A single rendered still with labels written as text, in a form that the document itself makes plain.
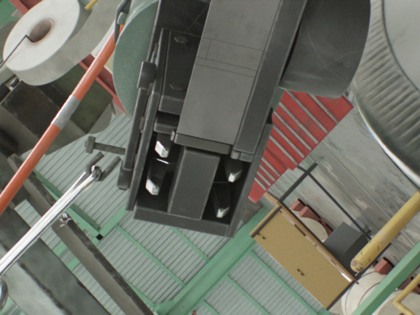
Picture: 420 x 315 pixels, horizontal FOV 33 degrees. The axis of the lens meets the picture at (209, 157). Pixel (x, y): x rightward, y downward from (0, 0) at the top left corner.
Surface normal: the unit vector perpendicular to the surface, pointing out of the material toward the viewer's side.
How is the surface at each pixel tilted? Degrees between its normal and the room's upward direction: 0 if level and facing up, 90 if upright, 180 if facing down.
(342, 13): 106
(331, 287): 90
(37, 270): 140
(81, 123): 125
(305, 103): 90
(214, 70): 65
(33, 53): 90
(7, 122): 33
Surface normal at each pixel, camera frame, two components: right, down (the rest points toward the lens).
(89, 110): 0.62, -0.24
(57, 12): -0.48, -0.51
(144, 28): 0.00, 0.54
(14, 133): -0.43, 0.72
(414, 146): -0.68, -0.65
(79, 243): -0.60, 0.55
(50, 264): 0.70, -0.41
